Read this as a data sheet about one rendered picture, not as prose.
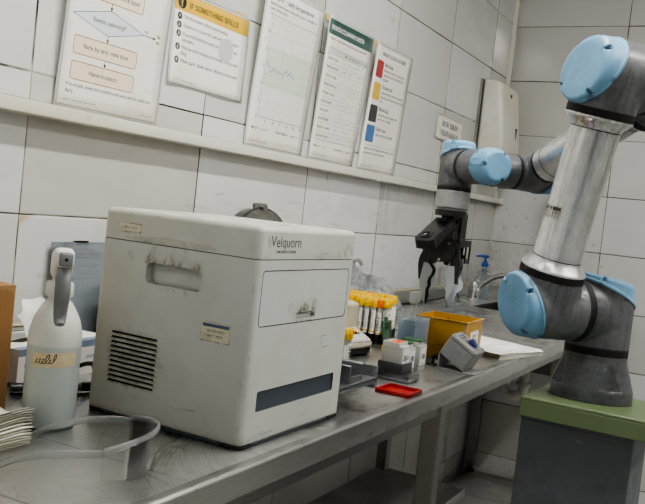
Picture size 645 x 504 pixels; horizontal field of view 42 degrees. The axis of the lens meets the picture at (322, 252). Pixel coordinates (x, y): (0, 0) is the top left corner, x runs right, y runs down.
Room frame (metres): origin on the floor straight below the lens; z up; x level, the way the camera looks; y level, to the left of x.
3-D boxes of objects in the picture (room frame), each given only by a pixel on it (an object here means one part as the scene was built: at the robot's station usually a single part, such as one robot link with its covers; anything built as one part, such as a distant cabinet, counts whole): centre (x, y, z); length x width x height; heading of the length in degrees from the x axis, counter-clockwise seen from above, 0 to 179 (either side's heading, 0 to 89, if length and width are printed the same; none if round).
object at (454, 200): (1.85, -0.27, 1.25); 0.08 x 0.08 x 0.05
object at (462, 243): (1.85, -0.28, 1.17); 0.09 x 0.08 x 0.12; 144
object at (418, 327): (1.91, -0.23, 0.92); 0.10 x 0.07 x 0.10; 154
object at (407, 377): (1.68, -0.17, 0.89); 0.09 x 0.05 x 0.04; 60
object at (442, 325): (2.03, -0.33, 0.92); 0.13 x 0.13 x 0.10; 63
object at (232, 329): (1.28, 0.13, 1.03); 0.31 x 0.27 x 0.30; 152
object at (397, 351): (1.69, -0.17, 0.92); 0.05 x 0.04 x 0.06; 60
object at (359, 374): (1.40, -0.05, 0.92); 0.21 x 0.07 x 0.05; 152
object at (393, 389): (1.55, -0.17, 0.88); 0.07 x 0.07 x 0.01; 62
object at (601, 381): (1.56, -0.53, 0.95); 0.15 x 0.15 x 0.10
